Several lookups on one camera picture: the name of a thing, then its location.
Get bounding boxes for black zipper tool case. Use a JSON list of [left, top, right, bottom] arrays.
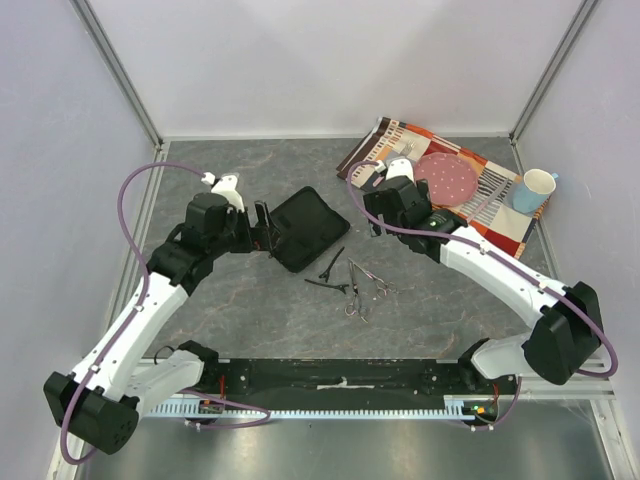
[[271, 186, 351, 274]]

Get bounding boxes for black hair clip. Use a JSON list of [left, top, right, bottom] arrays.
[[305, 279, 349, 294], [318, 247, 345, 283]]

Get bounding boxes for silver thinning scissors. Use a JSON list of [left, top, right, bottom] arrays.
[[349, 258, 399, 296]]

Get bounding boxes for silver hair scissors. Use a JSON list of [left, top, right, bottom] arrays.
[[344, 259, 368, 323]]

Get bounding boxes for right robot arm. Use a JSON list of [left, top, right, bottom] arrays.
[[363, 176, 603, 394]]

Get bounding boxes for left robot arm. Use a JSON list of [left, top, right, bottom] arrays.
[[44, 190, 278, 464]]

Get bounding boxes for pink dotted plate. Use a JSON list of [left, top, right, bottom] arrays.
[[414, 153, 478, 207]]

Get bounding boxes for patchwork placemat cloth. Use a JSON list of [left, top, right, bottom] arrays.
[[336, 117, 544, 259]]

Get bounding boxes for blue white mug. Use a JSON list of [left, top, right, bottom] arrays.
[[511, 169, 559, 214]]

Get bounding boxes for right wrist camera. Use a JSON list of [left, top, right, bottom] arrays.
[[374, 157, 415, 190]]

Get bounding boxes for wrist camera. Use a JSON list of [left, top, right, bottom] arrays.
[[201, 172, 245, 212], [374, 157, 415, 190]]

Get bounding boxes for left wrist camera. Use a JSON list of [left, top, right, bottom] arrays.
[[201, 172, 245, 212]]

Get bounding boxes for pink handled fork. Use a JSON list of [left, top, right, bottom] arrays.
[[402, 142, 415, 155]]

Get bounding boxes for pink handled knife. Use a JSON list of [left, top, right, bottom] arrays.
[[466, 178, 510, 224]]

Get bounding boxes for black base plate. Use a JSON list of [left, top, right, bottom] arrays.
[[162, 357, 516, 412]]

